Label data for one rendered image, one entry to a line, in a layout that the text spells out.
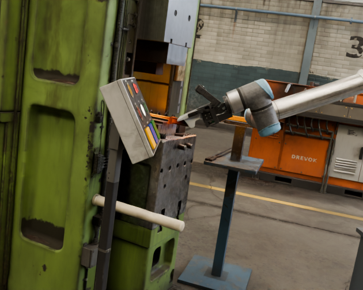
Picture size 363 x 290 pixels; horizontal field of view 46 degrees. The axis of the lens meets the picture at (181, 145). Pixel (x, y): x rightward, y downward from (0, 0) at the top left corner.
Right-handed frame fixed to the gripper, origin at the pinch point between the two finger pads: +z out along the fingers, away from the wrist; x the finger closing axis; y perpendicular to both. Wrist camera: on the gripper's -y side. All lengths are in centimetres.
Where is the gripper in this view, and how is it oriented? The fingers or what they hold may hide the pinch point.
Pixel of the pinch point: (179, 117)
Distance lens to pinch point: 170.8
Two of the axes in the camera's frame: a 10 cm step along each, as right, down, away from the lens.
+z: -9.3, 3.7, 0.9
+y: 3.8, 9.1, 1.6
